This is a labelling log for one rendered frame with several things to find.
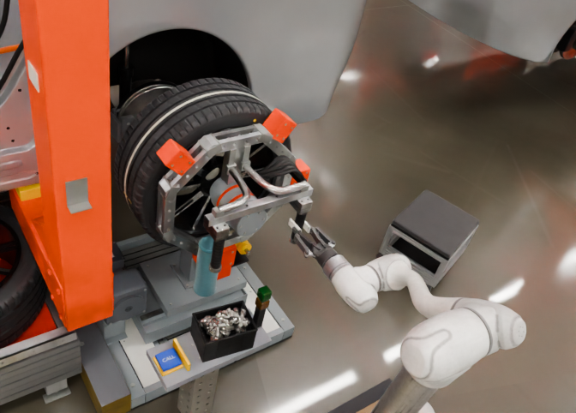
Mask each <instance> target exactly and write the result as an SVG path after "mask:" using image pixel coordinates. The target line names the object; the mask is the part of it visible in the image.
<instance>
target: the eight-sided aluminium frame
mask: <svg viewBox="0 0 576 413"><path fill-rule="evenodd" d="M262 142H263V143H264V144H265V145H267V146H268V147H269V148H270V149H271V150H272V151H273V152H275V153H276V154H277V155H278V156H280V155H285V156H287V157H289V158H290V159H291V160H292V161H293V162H294V164H296V160H297V158H296V157H295V156H294V155H293V154H292V153H291V151H290V150H289V149H288V148H287V147H286V146H284V145H283V144H282V143H280V142H278V141H276V140H275V139H273V135H272V134H271V133H270V132H269V131H268V130H267V129H266V128H265V127H264V126H262V125H261V124H260V123H257V124H252V125H249V126H246V127H241V128H237V129H230V130H226V131H222V132H218V133H214V134H212V133H211V134H209V135H204V136H203V137H202V138H201V139H199V140H198V142H197V143H196V144H195V145H194V146H193V147H192V148H191V149H190V150H189V154H190V155H191V156H192V158H193V159H194V160H195V163H194V164H193V165H192V166H191V167H190V168H189V169H188V170H187V171H186V172H185V173H184V174H183V175H182V176H180V175H178V174H177V173H176V172H175V171H173V170H170V171H169V172H168V173H167V174H166V175H165V176H163V177H162V179H161V180H160V181H159V186H158V187H157V189H158V203H157V219H156V223H155V224H156V230H157V232H158V233H159V234H160V236H161V237H162V239H163V240H165V241H167V242H169V243H171V244H173V245H175V246H178V247H179V248H182V249H184V250H186V251H188V252H190V253H192V254H194V255H197V253H198V248H199V241H200V240H201V239H202V238H203V237H204V236H200V237H197V238H195V237H193V236H191V235H189V234H187V233H185V232H183V231H181V230H179V229H177V228H175V227H174V218H175V207H176V196H177V192H178V191H179V190H180V189H181V188H182V187H183V186H184V185H185V184H186V183H187V182H188V181H189V180H190V179H191V178H192V177H193V176H194V175H195V174H196V173H197V172H198V171H199V170H200V169H201V168H202V167H203V166H204V165H205V164H206V163H207V162H208V161H209V160H210V159H211V158H212V157H213V156H214V155H215V154H217V153H222V152H226V151H230V150H231V149H234V148H236V149H238V148H241V147H245V146H248V145H254V144H259V143H262ZM291 178H292V176H291V175H290V174H286V175H283V176H280V177H275V178H274V179H273V186H277V187H284V186H289V185H290V184H291ZM283 205H284V204H282V205H279V206H274V207H271V208H268V209H266V210H265V211H266V213H267V219H266V221H267V220H268V219H269V218H270V217H271V216H272V215H273V214H274V213H275V212H276V211H277V210H278V209H279V208H280V207H282V206H283ZM266 221H265V222H266ZM229 233H230V234H229V237H228V238H227V239H225V245H224V248H225V247H228V246H231V245H233V244H236V243H239V242H244V241H246V240H248V239H249V238H250V237H252V236H253V234H254V233H253V234H251V235H249V236H239V235H238V234H237V233H236V231H235V230H234V229H233V228H231V227H230V232H229ZM205 236H210V234H208V235H205Z"/></svg>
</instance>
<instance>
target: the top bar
mask: <svg viewBox="0 0 576 413"><path fill-rule="evenodd" d="M313 191H314V189H313V188H312V187H311V185H309V190H308V191H305V192H302V193H301V192H300V191H299V190H298V191H295V192H291V193H289V194H283V195H278V194H275V195H270V196H267V197H264V198H261V199H258V200H255V201H250V202H248V203H247V204H246V205H244V206H242V207H240V208H238V209H235V210H232V211H229V212H225V215H224V216H223V217H220V218H215V217H214V216H213V215H212V214H211V213H209V214H207V215H205V216H204V223H205V224H206V226H207V227H210V226H213V225H216V224H221V223H224V222H227V221H230V220H233V219H235V218H241V217H243V216H246V215H249V214H252V213H255V212H259V211H262V210H266V209H268V208H271V207H276V206H279V205H282V204H285V203H287V202H291V201H295V200H298V199H301V198H304V197H307V196H310V195H312V194H313Z"/></svg>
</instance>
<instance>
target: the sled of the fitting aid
mask: <svg viewBox="0 0 576 413"><path fill-rule="evenodd" d="M136 269H137V270H138V271H139V267H136ZM139 273H141V272H140V271H139ZM141 276H142V275H141ZM143 279H144V278H143ZM144 281H145V279H144ZM145 283H146V284H147V282H146V281H145ZM247 296H248V294H247V292H246V291H245V289H241V290H237V291H234V292H232V293H230V294H227V295H225V296H222V297H219V298H216V299H214V300H212V301H210V302H205V303H203V304H201V305H199V306H196V307H194V308H190V309H188V310H185V311H183V312H181V313H178V314H174V315H173V316H170V317H166V315H165V313H164V311H163V310H162V308H161V307H160V305H159V303H158V301H157V300H156V298H155V296H154V295H153V293H152V291H151V290H150V288H149V286H148V285H147V306H146V312H145V313H143V312H142V313H140V314H137V315H135V316H134V317H132V320H133V322H134V323H135V326H136V327H137V329H138V331H139V333H140V335H141V336H142V338H143V340H144V342H145V344H149V343H152V342H153V341H156V340H158V339H161V338H164V337H166V336H169V335H171V334H173V333H175V332H179V331H181V330H183V329H185V328H188V327H190V326H191V323H192V313H195V312H199V311H202V310H206V309H210V308H216V307H218V306H222V305H226V304H229V303H233V302H239V301H242V300H243V301H244V303H245V304H246V301H247Z"/></svg>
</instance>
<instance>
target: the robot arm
mask: <svg viewBox="0 0 576 413"><path fill-rule="evenodd" d="M288 225H289V226H290V227H291V228H292V231H293V232H294V234H295V236H294V241H295V243H296V244H297V246H298V247H299V248H300V249H301V250H302V251H303V254H304V257H305V258H308V256H312V257H313V258H315V259H316V260H317V262H318V264H319V265H320V266H321V267H322V269H323V272H324V274H325V275H326V276H327V277H328V279H329V280H330V281H331V282H332V283H333V285H334V288H335V290H336V291H337V292H338V294H339V295H340V296H341V298H342V299H343V300H344V301H345V302H346V303H347V304H348V305H349V306H350V307H352V308H353V309H355V310H356V311H357V312H359V313H366V312H369V311H370V310H371V309H373V308H374V307H375V306H376V304H377V303H378V296H377V292H379V291H382V290H383V291H390V290H402V289H403V288H405V287H406V286H408V289H409V292H410V295H411V300H412V303H413V305H414V306H415V308H416V309H417V311H418V312H419V313H420V314H422V315H423V316H425V317H427V318H428V319H427V320H425V321H423V322H422V323H420V324H418V325H416V326H415V327H413V328H412V329H411V330H410V331H409V332H408V334H407V335H406V336H405V338H404V340H403V342H402V344H401V346H400V358H401V361H402V363H403V365H404V367H403V368H402V369H401V370H400V371H399V373H398V374H397V376H396V377H395V379H394V380H393V382H392V383H391V385H390V386H389V387H388V389H387V390H386V391H385V393H384V394H383V395H382V397H381V399H380V400H379V401H378V403H377V404H376V406H375V407H374V409H372V411H371V412H370V413H435V412H434V410H433V408H432V406H431V405H430V404H429V403H428V401H429V399H430V398H431V397H432V396H433V394H434V393H435V392H436V391H437V389H438V388H442V387H445V386H448V385H449V384H450V383H452V382H453V381H454V380H456V379H457V378H458V377H459V376H460V375H462V374H463V373H464V372H466V371H467V370H468V369H470V368H471V366H472V365H473V364H475V363H476V362H478V361H479V360H480V359H482V358H483V357H485V356H488V355H490V354H492V353H495V352H497V351H498V350H499V349H503V350H509V349H512V348H515V347H517V346H519V345H520V344H521V343H522V342H523V341H524V339H525V335H526V325H525V322H524V321H523V320H522V318H521V317H520V316H519V315H518V314H517V313H515V312H514V311H512V310H511V309H510V308H508V307H506V306H503V305H501V304H499V303H495V302H490V301H486V300H482V299H475V298H465V297H437V296H432V295H431V294H430V292H429V289H428V287H427V285H426V284H425V283H424V281H423V278H422V277H421V276H420V275H419V274H418V273H417V272H414V271H412V270H411V263H410V262H409V260H408V259H407V258H406V257H405V256H404V255H402V254H387V255H384V256H382V257H380V258H377V259H375V260H372V261H371V262H369V263H368V264H366V265H365V266H356V267H353V266H352V265H351V264H350V263H349V262H348V261H347V260H346V259H345V257H344V256H343V255H340V254H338V253H337V252H336V251H335V250H334V249H333V248H334V246H335V243H336V242H335V241H334V240H332V239H331V238H330V237H329V236H328V235H327V234H326V233H324V232H323V231H322V230H321V229H320V228H319V227H318V226H316V228H314V227H312V226H311V224H310V223H309V222H306V221H305V222H304V225H303V228H304V229H305V230H306V231H307V232H308V233H309V234H311V236H312V237H313V238H314V240H315V242H316V243H315V242H312V241H310V240H309V239H308V238H307V237H306V236H305V235H304V234H303V233H302V232H301V231H302V230H301V229H300V228H299V227H298V225H297V224H296V223H295V222H294V221H293V220H292V218H290V219H289V223H288ZM310 251H311V252H312V253H311V252H310Z"/></svg>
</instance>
